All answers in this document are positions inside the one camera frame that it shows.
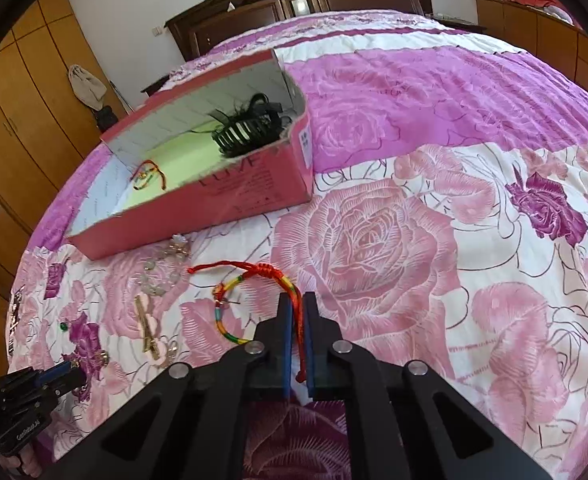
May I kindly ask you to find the wooden dresser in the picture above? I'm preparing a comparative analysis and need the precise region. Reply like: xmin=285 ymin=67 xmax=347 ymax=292
xmin=475 ymin=0 xmax=588 ymax=91

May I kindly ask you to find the pink cardboard box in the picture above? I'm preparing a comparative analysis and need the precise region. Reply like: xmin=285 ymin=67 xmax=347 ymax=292
xmin=66 ymin=50 xmax=312 ymax=260

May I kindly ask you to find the black hanging bag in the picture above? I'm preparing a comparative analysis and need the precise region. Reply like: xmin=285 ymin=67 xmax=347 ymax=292
xmin=92 ymin=105 xmax=118 ymax=133

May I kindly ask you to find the wooden wardrobe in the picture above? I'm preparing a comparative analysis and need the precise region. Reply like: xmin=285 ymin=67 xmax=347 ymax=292
xmin=0 ymin=0 xmax=108 ymax=375

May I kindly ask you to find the clear bead bracelet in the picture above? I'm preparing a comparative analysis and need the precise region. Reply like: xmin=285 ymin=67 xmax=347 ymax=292
xmin=138 ymin=234 xmax=192 ymax=298

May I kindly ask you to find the beige hanging bag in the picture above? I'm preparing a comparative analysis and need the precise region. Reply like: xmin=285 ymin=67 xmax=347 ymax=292
xmin=67 ymin=64 xmax=106 ymax=112

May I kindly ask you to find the gold pink hair clip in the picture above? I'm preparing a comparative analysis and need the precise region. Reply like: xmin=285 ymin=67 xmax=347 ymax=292
xmin=134 ymin=292 xmax=160 ymax=362

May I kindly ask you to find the gold pearl earring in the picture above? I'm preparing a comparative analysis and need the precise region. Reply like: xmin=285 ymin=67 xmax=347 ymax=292
xmin=92 ymin=350 xmax=110 ymax=368

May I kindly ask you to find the multicolour braided string bracelet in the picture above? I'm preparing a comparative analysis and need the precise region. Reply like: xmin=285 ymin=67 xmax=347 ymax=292
xmin=186 ymin=260 xmax=308 ymax=384

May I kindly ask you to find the pink floral bedspread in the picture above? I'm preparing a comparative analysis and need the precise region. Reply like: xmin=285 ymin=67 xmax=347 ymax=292
xmin=8 ymin=11 xmax=588 ymax=479

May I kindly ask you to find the black hair claw clip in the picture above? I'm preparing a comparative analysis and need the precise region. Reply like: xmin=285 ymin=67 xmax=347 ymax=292
xmin=209 ymin=93 xmax=293 ymax=158

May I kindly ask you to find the red string bracelet in box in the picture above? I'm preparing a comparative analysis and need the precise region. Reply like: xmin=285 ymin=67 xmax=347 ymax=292
xmin=129 ymin=159 xmax=168 ymax=192

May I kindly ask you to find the dark wooden nightstand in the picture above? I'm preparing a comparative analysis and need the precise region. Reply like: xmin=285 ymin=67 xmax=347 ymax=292
xmin=141 ymin=75 xmax=170 ymax=96

